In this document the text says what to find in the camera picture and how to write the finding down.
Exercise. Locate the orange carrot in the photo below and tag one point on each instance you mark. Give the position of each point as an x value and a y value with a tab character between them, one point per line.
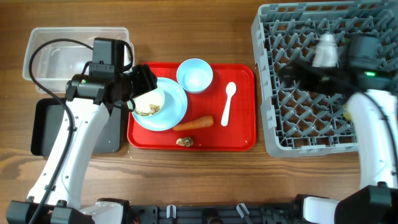
203	122

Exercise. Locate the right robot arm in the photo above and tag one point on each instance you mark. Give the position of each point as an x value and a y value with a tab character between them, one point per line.
372	106

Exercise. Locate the light blue bowl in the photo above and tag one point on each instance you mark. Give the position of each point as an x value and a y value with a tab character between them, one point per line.
194	75

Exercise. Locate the brown walnut piece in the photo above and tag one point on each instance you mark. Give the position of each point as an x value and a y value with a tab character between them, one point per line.
185	142

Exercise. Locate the green bowl with rice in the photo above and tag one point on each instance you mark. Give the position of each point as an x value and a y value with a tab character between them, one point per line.
148	104

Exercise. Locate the black plastic tray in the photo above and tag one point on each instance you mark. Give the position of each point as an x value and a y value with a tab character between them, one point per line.
47	122

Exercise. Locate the grey dishwasher rack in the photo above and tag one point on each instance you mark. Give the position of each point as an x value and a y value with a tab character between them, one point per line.
298	123

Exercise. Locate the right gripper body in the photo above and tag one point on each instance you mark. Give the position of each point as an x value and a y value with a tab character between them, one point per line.
306	78

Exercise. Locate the white plastic spoon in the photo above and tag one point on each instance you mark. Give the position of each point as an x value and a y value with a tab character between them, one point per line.
230	91

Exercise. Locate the light blue plate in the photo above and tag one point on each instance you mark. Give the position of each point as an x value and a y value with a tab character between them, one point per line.
173	110

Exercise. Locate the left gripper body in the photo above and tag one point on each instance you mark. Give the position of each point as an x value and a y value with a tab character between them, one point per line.
138	81

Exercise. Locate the clear plastic bin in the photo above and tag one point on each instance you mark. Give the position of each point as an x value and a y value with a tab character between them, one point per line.
57	63

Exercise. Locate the yellow plastic cup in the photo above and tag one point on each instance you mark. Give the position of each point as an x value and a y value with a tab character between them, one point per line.
346	113

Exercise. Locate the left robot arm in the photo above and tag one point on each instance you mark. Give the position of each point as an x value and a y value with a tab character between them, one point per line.
105	82

